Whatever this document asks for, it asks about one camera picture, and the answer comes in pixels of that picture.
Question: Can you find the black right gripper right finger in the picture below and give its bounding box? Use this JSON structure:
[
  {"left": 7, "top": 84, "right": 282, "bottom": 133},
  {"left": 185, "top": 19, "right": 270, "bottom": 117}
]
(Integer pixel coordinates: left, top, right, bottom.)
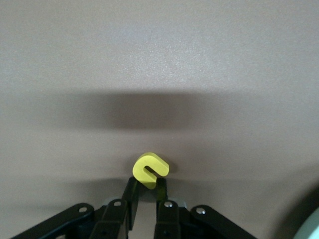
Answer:
[{"left": 153, "top": 178, "right": 257, "bottom": 239}]

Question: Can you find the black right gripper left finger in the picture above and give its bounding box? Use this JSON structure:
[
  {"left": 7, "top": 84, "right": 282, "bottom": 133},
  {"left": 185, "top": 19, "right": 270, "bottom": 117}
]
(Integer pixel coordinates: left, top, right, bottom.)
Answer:
[{"left": 9, "top": 177, "right": 143, "bottom": 239}]

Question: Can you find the yellow foam letter u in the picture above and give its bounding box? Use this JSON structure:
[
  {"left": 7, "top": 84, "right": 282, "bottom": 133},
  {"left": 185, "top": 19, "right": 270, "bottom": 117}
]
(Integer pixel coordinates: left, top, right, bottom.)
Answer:
[{"left": 132, "top": 152, "right": 170, "bottom": 190}]

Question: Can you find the green plate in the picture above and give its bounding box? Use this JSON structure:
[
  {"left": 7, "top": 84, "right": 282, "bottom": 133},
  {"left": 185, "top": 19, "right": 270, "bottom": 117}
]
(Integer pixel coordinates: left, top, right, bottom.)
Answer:
[{"left": 293, "top": 206, "right": 319, "bottom": 239}]

